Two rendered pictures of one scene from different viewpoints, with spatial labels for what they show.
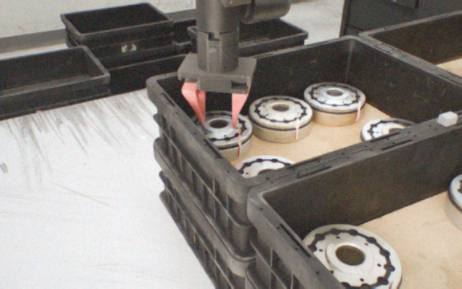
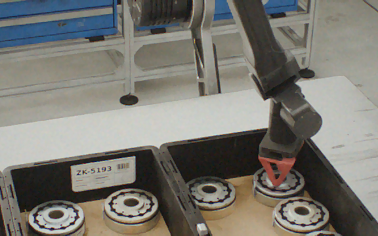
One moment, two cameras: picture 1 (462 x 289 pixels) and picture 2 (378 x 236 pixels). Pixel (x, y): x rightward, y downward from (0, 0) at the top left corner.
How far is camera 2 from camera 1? 169 cm
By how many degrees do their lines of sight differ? 81
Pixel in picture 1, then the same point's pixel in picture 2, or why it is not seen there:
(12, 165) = (340, 149)
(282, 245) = (117, 152)
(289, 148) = (264, 224)
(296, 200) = (157, 172)
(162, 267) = not seen: hidden behind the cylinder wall
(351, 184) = (168, 196)
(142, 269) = not seen: hidden behind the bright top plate
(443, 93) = not seen: outside the picture
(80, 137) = not seen: outside the picture
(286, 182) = (157, 157)
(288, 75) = (344, 213)
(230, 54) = (270, 128)
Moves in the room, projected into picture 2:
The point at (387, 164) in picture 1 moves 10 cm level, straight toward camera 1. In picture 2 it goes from (176, 207) to (130, 189)
